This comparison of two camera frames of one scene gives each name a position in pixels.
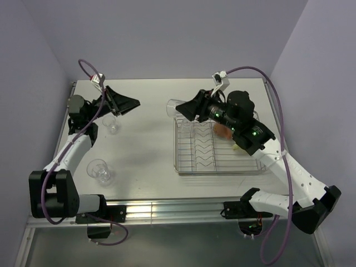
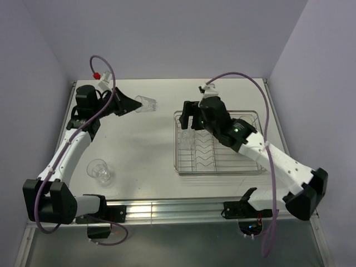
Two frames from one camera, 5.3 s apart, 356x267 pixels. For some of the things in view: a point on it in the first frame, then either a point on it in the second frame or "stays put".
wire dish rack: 203,148 stays put
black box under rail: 98,232 stays put
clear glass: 109,122 -> 148,104
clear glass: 99,169 stays put
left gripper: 119,103 stays put
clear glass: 171,108 -> 188,138
